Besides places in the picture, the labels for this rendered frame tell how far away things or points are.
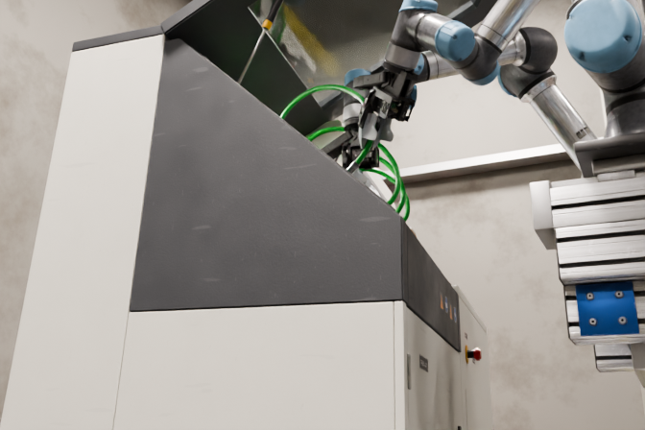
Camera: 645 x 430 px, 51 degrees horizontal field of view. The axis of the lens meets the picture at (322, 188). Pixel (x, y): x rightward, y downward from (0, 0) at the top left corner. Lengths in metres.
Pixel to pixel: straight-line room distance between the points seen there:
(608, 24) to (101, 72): 1.16
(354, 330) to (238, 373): 0.24
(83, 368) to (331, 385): 0.54
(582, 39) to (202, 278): 0.84
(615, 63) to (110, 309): 1.08
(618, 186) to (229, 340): 0.76
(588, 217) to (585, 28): 0.32
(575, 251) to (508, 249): 3.43
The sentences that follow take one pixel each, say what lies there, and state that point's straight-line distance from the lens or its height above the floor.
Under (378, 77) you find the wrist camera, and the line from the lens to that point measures 1.54.
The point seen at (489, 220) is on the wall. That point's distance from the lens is 4.71.
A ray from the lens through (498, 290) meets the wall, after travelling 4.58.
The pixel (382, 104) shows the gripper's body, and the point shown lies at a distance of 1.53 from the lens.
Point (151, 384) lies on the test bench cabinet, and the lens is 1.40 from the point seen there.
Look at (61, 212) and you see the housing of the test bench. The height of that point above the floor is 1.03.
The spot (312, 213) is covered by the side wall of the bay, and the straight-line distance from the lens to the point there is 1.32.
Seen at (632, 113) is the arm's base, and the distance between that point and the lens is 1.29.
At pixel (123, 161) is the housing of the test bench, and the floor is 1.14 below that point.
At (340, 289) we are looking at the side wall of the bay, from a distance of 1.26.
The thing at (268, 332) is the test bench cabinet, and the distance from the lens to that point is 1.30.
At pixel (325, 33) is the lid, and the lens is 1.95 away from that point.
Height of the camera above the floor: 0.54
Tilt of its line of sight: 21 degrees up
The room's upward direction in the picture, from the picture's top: 2 degrees clockwise
